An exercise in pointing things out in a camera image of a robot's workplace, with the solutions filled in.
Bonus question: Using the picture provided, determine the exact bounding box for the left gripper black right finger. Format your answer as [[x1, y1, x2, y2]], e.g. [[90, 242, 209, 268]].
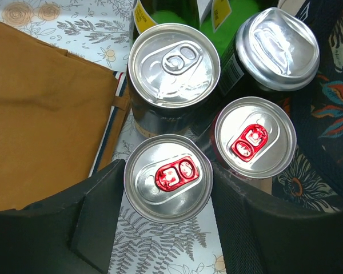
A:
[[212, 163, 343, 273]]

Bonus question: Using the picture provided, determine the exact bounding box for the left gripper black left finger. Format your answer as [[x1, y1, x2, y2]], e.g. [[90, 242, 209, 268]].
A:
[[0, 159, 125, 273]]

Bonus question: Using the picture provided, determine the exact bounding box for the beige canvas tote bag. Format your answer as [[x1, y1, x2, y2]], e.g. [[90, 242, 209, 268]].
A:
[[271, 1, 343, 213]]

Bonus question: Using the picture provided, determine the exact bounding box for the red tab can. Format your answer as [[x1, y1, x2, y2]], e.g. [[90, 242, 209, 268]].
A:
[[196, 96, 297, 182], [123, 134, 213, 224]]

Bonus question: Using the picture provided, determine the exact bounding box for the dark can dented lid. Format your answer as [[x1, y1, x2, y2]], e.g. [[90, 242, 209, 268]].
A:
[[217, 6, 321, 100]]

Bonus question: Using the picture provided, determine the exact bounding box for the dark can silver pull-tab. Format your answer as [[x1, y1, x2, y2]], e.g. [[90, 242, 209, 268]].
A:
[[126, 23, 221, 138]]

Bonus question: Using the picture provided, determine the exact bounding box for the green Perrier bottle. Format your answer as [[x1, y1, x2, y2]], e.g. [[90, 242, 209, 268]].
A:
[[130, 0, 200, 45], [198, 0, 275, 58]]

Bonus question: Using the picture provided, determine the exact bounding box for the brown folded cloth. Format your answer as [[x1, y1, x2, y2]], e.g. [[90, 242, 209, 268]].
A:
[[0, 22, 130, 211]]

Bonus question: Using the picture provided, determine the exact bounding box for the floral patterned table mat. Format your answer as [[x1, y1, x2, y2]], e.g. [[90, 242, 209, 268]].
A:
[[0, 1, 226, 273]]

